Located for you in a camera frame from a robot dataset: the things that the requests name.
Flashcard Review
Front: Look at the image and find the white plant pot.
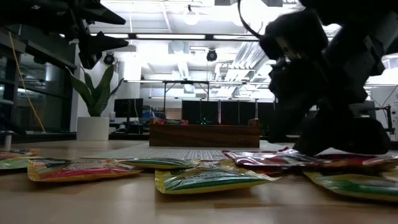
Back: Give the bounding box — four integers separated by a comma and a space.
76, 116, 111, 142

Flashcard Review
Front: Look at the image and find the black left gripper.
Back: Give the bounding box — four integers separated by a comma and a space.
46, 0, 130, 70

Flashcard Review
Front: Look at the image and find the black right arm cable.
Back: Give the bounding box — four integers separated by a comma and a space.
237, 0, 264, 40

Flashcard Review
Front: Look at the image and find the grey woven placemat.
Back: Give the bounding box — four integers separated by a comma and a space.
81, 141, 299, 162

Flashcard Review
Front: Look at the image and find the green lemon lime tea packet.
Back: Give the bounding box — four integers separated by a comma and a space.
0, 157, 71, 170
117, 157, 200, 170
303, 170, 398, 203
154, 158, 280, 195

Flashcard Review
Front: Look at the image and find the round ceiling lamp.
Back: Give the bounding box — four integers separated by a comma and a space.
182, 4, 200, 26

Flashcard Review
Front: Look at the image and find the black aluminium rig frame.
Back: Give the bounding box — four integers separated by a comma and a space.
58, 32, 262, 43

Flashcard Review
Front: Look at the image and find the white cylinder post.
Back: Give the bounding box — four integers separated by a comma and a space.
0, 129, 14, 151

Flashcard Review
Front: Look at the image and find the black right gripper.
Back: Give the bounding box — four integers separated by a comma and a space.
259, 9, 392, 157

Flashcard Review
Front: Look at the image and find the yellow cable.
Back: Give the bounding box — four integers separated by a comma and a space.
8, 30, 47, 134

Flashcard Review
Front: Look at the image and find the black computer monitor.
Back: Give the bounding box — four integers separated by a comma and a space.
113, 98, 144, 119

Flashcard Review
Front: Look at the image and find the green snake plant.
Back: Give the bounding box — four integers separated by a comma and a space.
65, 64, 124, 118

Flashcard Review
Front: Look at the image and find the black partition row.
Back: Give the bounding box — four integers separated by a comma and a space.
182, 100, 276, 126

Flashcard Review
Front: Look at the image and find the wooden three-compartment tray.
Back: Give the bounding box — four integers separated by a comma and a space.
148, 116, 261, 149

